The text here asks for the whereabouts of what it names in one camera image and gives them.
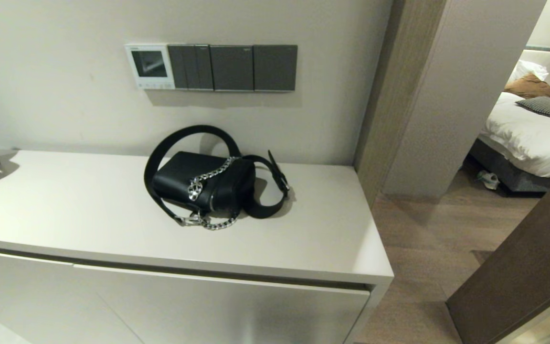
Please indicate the white wall thermostat panel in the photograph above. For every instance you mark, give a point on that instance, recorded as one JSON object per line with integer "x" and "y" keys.
{"x": 134, "y": 81}

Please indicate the wide beige cabinet door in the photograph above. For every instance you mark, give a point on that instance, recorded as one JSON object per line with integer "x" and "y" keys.
{"x": 256, "y": 315}

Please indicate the beige cabinet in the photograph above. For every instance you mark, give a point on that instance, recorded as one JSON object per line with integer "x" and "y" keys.
{"x": 65, "y": 205}

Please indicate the pale slipper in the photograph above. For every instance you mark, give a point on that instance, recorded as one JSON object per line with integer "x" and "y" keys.
{"x": 489, "y": 179}

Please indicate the bed with white duvet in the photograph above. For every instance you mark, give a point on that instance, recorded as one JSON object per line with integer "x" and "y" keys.
{"x": 523, "y": 134}

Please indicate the dark wooden door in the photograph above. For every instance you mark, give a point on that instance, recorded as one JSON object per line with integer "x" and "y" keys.
{"x": 523, "y": 277}

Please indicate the brown cushion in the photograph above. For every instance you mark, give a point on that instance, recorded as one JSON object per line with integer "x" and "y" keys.
{"x": 533, "y": 87}

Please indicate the small white pillow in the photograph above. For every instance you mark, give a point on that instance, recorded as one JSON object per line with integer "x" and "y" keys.
{"x": 530, "y": 69}

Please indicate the checkered grey cushion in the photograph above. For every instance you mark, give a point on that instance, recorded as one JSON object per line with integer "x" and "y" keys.
{"x": 547, "y": 107}

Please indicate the narrow beige cabinet door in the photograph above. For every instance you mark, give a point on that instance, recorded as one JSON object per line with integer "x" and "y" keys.
{"x": 17, "y": 296}

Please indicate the grey single switch plate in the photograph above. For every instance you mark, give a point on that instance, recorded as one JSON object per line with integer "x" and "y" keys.
{"x": 232, "y": 68}
{"x": 275, "y": 68}

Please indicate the grey triple rocker switch plate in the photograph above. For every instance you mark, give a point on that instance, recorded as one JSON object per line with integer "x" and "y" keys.
{"x": 190, "y": 67}

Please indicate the wood grain door frame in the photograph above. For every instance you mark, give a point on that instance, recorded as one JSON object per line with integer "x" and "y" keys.
{"x": 399, "y": 95}

